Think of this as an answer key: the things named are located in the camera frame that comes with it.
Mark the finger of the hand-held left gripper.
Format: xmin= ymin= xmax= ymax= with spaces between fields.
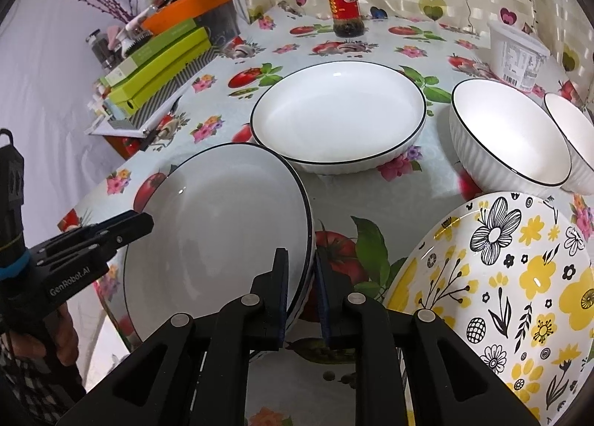
xmin=29 ymin=210 xmax=155 ymax=270

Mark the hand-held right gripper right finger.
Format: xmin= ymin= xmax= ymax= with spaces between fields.
xmin=313 ymin=250 xmax=541 ymax=426

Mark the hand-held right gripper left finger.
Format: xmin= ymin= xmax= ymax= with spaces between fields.
xmin=56 ymin=247 xmax=291 ymax=426

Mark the white plate black rim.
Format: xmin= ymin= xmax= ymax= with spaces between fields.
xmin=251 ymin=61 xmax=427 ymax=175
xmin=123 ymin=143 xmax=316 ymax=345

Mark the white ribbed bowl black rim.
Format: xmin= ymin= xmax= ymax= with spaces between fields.
xmin=448 ymin=79 xmax=572 ymax=199
xmin=543 ymin=92 xmax=594 ymax=196

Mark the person's left hand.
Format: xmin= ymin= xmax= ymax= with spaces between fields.
xmin=7 ymin=303 xmax=81 ymax=362

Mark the black white striped box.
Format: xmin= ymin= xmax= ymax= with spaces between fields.
xmin=111 ymin=48 xmax=219 ymax=131

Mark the pale green box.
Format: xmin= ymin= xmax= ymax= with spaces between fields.
xmin=99 ymin=18 xmax=198 ymax=87

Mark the glass jar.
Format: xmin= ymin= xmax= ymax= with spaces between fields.
xmin=86 ymin=29 xmax=113 ymax=72

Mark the yellow floral plate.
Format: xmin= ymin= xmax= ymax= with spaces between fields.
xmin=383 ymin=191 xmax=594 ymax=426

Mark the dark box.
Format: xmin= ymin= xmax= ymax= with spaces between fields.
xmin=199 ymin=4 xmax=241 ymax=45

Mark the orange box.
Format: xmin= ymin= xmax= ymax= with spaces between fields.
xmin=141 ymin=0 xmax=233 ymax=35

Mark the sauce jar red label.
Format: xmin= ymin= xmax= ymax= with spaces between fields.
xmin=322 ymin=0 xmax=364 ymax=37

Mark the white plastic tub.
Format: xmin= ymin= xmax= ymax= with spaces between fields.
xmin=487 ymin=20 xmax=551 ymax=93

